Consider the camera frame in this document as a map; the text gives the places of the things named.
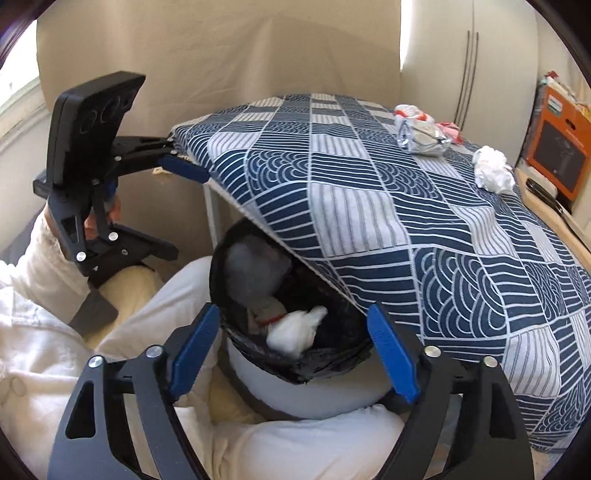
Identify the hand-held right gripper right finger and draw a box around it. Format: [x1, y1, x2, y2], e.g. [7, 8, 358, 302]
[367, 302, 541, 480]

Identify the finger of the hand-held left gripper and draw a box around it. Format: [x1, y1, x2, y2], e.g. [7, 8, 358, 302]
[111, 134, 208, 183]
[76, 224, 178, 287]

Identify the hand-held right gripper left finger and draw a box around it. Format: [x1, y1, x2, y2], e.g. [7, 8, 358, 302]
[46, 302, 222, 480]

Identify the black trash bag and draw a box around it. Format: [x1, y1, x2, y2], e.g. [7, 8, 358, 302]
[209, 217, 375, 386]

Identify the white trash bin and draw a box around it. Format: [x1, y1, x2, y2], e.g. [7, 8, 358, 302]
[226, 342, 398, 421]

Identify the blue patterned tablecloth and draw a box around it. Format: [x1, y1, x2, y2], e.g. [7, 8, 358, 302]
[168, 92, 591, 455]

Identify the white tissue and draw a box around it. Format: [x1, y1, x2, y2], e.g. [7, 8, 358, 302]
[472, 145, 517, 192]
[265, 305, 328, 358]

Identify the silver snack wrapper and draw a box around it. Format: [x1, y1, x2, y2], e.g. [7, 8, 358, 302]
[394, 104, 451, 158]

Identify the red and white wrapper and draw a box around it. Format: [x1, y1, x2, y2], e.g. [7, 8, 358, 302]
[252, 298, 289, 333]
[436, 121, 462, 145]

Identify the person's left forearm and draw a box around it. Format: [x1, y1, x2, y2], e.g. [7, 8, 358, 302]
[18, 205, 93, 301]

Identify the person's left hand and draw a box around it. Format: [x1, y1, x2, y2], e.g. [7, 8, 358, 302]
[83, 194, 123, 241]

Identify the grey plastic bag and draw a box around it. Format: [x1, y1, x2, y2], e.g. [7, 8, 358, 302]
[226, 240, 291, 301]

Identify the beige backdrop cloth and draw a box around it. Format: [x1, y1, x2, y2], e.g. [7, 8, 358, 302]
[34, 0, 402, 259]

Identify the person's white shirt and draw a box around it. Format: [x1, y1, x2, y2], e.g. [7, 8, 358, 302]
[0, 261, 139, 462]

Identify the wooden cutting board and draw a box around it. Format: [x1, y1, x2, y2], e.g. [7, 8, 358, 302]
[515, 166, 591, 259]

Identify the orange appliance box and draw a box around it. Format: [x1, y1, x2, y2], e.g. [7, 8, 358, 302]
[526, 85, 591, 201]

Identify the white wardrobe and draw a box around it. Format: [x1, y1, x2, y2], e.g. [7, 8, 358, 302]
[399, 0, 550, 158]

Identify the clutter pile on box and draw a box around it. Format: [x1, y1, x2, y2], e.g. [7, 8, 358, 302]
[538, 69, 591, 116]

